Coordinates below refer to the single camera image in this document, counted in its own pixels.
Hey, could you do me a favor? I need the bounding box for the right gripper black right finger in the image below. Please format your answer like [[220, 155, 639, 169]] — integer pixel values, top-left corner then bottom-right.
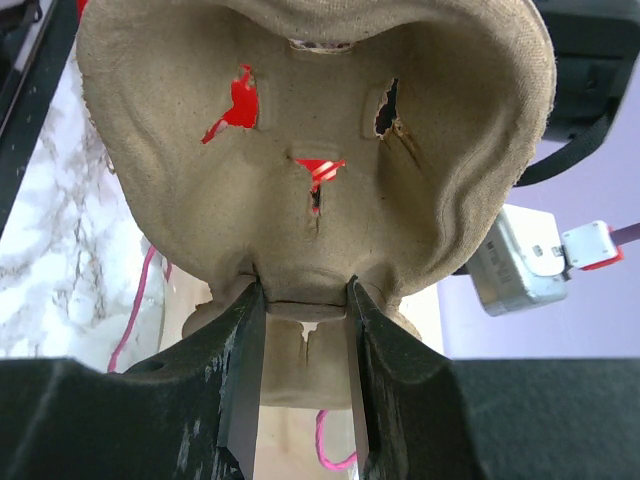
[[346, 280, 639, 479]]

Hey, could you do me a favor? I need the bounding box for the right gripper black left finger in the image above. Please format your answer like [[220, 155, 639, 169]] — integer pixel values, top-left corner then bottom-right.
[[1, 282, 265, 479]]

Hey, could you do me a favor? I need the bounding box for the pink and cream paper bag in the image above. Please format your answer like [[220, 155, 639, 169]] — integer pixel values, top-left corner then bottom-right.
[[107, 244, 446, 480]]

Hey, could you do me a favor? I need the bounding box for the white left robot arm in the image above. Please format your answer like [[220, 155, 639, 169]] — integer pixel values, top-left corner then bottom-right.
[[516, 0, 639, 187]]

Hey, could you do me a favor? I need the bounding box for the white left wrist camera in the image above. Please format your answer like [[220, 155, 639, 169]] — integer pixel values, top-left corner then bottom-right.
[[465, 205, 568, 317]]

